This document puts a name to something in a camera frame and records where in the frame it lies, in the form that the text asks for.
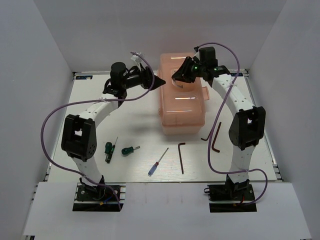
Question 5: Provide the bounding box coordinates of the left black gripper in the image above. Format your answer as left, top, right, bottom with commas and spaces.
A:
123, 62, 167, 91

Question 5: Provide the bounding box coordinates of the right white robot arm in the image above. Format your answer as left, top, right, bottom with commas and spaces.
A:
172, 46, 266, 200

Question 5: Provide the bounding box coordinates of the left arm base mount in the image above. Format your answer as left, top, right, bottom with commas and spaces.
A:
72, 183, 126, 213

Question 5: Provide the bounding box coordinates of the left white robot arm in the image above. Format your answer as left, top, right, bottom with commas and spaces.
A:
61, 62, 166, 200

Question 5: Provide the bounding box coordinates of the stubby green screwdriver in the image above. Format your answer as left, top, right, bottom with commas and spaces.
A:
121, 146, 140, 156

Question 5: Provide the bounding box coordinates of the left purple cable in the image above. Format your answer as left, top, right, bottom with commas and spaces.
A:
41, 51, 151, 212

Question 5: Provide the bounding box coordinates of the green black screwdriver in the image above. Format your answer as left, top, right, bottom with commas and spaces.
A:
104, 137, 118, 164

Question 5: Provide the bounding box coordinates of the left blue label sticker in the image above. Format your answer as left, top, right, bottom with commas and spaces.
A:
75, 75, 93, 80

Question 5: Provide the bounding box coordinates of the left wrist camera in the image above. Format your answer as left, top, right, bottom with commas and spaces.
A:
130, 52, 145, 69

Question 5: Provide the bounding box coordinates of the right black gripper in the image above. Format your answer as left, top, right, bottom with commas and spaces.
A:
171, 56, 205, 84

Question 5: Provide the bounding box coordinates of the small brown hex key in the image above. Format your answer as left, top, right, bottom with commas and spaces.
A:
200, 121, 222, 141

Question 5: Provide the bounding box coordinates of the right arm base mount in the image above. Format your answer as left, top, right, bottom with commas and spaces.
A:
203, 184, 257, 213

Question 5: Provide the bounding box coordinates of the large brown hex key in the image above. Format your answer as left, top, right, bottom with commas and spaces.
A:
211, 130, 220, 153

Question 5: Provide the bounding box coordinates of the blue red screwdriver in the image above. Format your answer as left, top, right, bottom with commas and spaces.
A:
148, 148, 169, 177

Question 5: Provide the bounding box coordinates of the pink plastic tool box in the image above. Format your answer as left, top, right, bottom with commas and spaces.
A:
157, 53, 210, 135

